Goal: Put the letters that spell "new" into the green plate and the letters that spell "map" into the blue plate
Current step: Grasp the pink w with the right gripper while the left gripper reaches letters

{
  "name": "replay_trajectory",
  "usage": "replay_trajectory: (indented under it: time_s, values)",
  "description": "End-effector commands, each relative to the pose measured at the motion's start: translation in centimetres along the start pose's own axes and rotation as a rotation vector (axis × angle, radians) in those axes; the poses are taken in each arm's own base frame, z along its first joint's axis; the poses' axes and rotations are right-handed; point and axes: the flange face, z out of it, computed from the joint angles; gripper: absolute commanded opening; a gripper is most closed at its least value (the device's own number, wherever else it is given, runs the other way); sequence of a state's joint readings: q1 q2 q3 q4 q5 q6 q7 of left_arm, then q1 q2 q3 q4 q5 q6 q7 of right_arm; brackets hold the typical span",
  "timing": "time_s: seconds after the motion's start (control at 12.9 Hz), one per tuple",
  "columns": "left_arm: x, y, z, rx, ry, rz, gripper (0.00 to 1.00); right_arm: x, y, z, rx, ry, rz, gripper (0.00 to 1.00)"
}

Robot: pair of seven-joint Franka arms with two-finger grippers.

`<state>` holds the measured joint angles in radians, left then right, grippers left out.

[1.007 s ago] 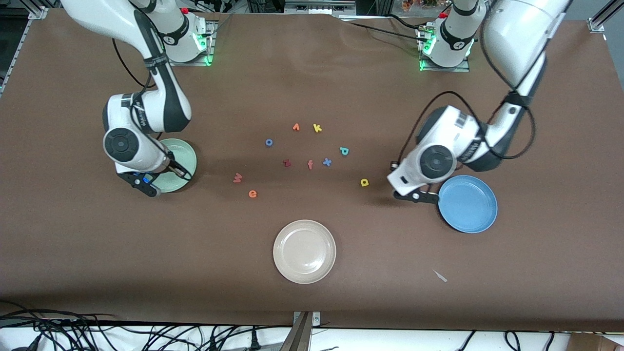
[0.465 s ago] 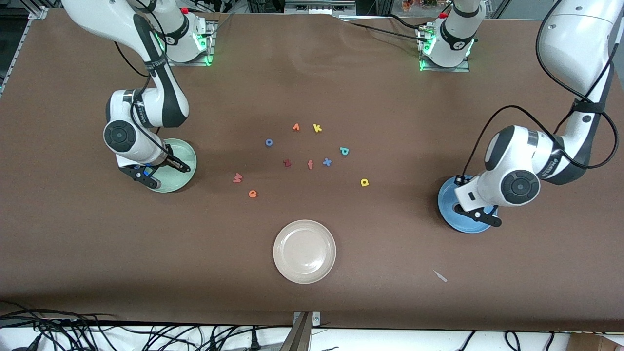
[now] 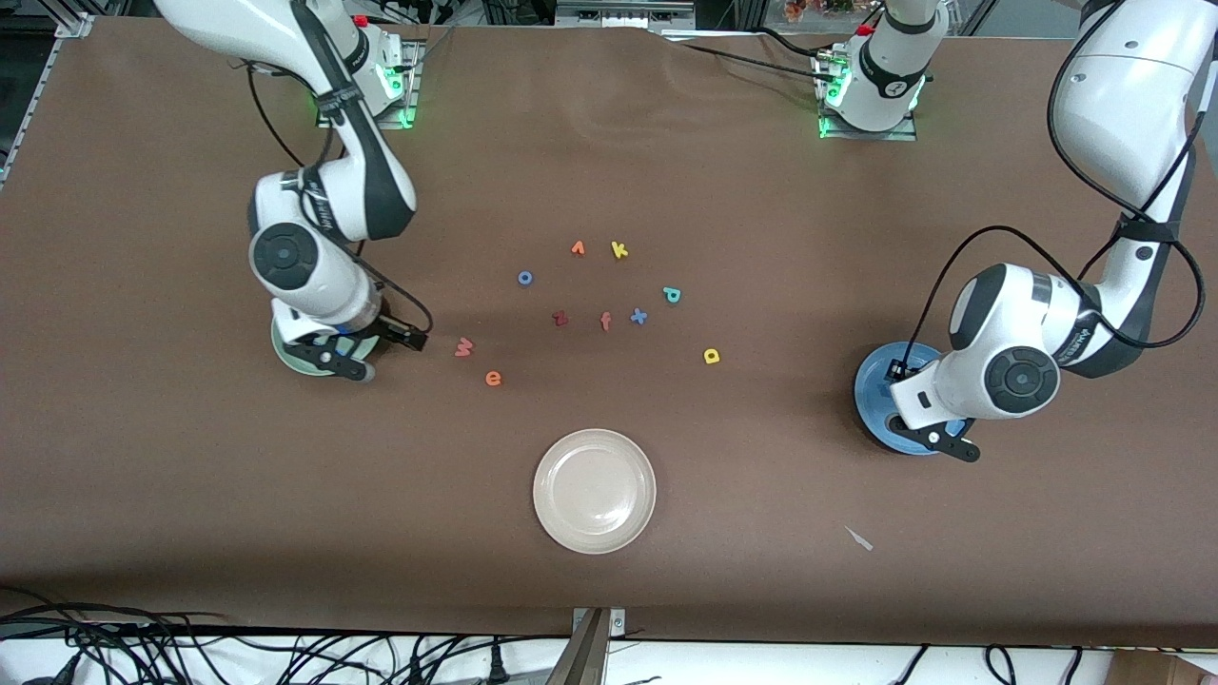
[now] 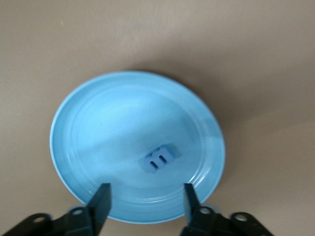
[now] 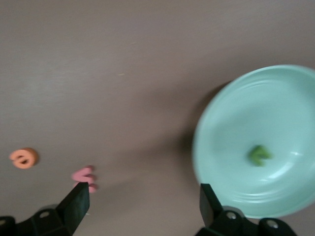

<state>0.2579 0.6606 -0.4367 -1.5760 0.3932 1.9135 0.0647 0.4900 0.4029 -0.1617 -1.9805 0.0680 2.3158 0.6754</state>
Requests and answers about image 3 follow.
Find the blue plate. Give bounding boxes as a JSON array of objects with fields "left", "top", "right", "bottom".
[{"left": 854, "top": 342, "right": 953, "bottom": 457}]

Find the green plate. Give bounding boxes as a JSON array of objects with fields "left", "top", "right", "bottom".
[{"left": 271, "top": 319, "right": 382, "bottom": 379}]

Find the beige plate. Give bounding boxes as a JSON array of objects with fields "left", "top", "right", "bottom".
[{"left": 533, "top": 428, "right": 658, "bottom": 556}]

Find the grey support beam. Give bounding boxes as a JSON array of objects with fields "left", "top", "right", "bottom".
[{"left": 545, "top": 609, "right": 610, "bottom": 685}]

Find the grey metal equipment box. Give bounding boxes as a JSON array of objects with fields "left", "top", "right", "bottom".
[{"left": 555, "top": 0, "right": 697, "bottom": 29}]

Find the cardboard box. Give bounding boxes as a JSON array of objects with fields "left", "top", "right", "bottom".
[{"left": 1107, "top": 650, "right": 1218, "bottom": 685}]

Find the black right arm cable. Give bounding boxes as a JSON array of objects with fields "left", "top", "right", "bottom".
[{"left": 246, "top": 62, "right": 434, "bottom": 336}]

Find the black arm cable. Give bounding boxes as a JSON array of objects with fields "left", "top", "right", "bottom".
[
  {"left": 904, "top": 0, "right": 1208, "bottom": 382},
  {"left": 246, "top": 62, "right": 434, "bottom": 336}
]

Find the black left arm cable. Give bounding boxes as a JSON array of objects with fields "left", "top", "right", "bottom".
[{"left": 904, "top": 0, "right": 1208, "bottom": 382}]

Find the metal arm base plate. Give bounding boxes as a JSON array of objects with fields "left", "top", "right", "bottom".
[
  {"left": 818, "top": 48, "right": 919, "bottom": 142},
  {"left": 317, "top": 38, "right": 421, "bottom": 129}
]

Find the black base power cable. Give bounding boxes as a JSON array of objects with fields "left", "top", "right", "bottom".
[{"left": 678, "top": 27, "right": 838, "bottom": 87}]

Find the silver table bracket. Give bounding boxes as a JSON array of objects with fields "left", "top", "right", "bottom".
[{"left": 571, "top": 607, "right": 627, "bottom": 640}]

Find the black floor cable bundle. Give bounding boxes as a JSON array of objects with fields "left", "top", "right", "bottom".
[{"left": 0, "top": 588, "right": 572, "bottom": 685}]

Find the aluminium frame extrusion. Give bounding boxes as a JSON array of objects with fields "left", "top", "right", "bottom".
[{"left": 52, "top": 0, "right": 96, "bottom": 39}]

